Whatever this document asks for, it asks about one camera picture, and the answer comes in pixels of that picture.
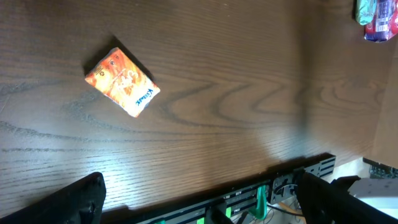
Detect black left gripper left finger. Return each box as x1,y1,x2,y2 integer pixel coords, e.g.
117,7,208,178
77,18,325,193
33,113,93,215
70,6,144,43
1,172,106,224

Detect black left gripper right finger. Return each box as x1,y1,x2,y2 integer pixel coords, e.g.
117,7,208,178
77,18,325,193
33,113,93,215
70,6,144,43
296,172,397,224

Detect small orange snack packet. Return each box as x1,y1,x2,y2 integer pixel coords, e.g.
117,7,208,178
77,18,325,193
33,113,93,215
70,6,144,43
85,47,160,118

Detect teal snack packet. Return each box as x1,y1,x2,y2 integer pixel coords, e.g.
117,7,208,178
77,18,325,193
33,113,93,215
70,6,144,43
355,0,377,26

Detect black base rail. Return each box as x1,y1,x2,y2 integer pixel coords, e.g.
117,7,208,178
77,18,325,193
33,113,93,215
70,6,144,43
101,153,336,223

